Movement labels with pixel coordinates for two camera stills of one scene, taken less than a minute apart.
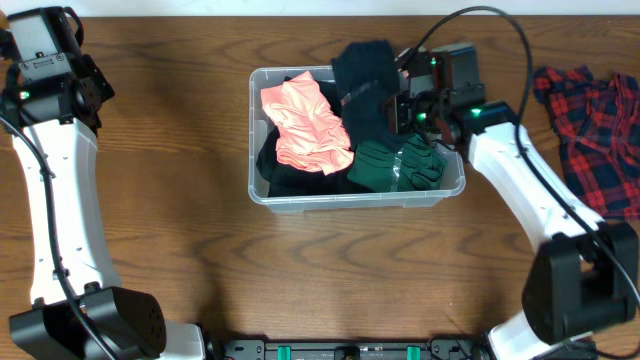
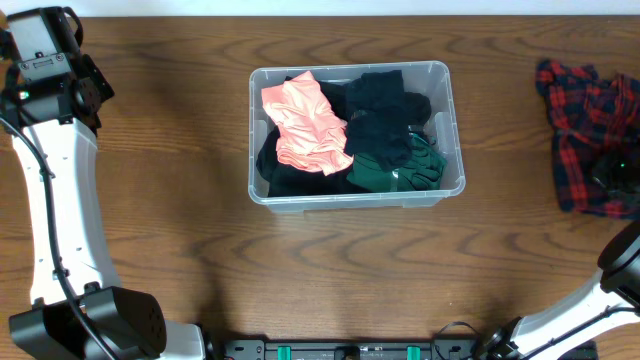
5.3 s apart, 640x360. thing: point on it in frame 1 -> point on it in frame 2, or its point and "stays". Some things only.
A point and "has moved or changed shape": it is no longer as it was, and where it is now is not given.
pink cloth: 311,134 stays
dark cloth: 368,79 has moved or changed shape
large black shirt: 284,182 stays
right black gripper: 403,111 -> 598,170
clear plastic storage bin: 319,138 stays
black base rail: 344,349 stays
